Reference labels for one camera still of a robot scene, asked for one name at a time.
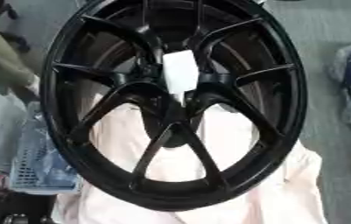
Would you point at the black spoked wheel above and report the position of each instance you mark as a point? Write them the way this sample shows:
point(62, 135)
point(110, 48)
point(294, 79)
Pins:
point(106, 180)

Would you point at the pale pink cloth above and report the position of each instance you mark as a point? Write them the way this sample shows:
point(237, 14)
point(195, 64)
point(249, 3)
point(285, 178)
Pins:
point(265, 192)

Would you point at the blue perforated plastic basket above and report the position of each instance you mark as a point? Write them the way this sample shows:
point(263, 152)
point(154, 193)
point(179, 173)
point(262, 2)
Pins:
point(40, 169)

